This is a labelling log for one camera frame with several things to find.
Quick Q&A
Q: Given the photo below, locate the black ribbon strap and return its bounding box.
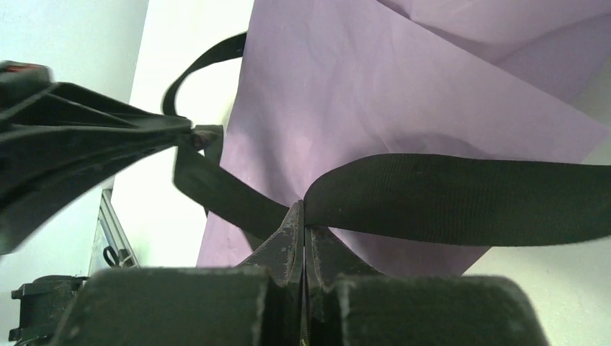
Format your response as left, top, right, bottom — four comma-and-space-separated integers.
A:
161, 32, 611, 247

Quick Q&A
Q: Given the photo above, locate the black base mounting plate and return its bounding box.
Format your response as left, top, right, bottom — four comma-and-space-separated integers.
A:
8, 275, 88, 345

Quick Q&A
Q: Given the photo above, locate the aluminium frame rail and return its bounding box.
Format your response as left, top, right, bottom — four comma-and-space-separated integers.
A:
88, 189, 140, 276

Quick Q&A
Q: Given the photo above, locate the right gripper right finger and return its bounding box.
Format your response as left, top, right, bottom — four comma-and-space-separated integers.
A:
304, 228, 548, 345

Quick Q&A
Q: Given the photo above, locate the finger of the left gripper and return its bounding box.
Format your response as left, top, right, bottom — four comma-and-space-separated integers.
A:
1, 61, 192, 254

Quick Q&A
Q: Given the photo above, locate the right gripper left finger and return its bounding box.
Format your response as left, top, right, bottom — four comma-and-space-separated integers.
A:
52, 202, 304, 345

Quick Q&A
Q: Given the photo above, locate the pink wrapping paper sheet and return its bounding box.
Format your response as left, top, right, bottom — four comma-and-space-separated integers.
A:
197, 1, 610, 276

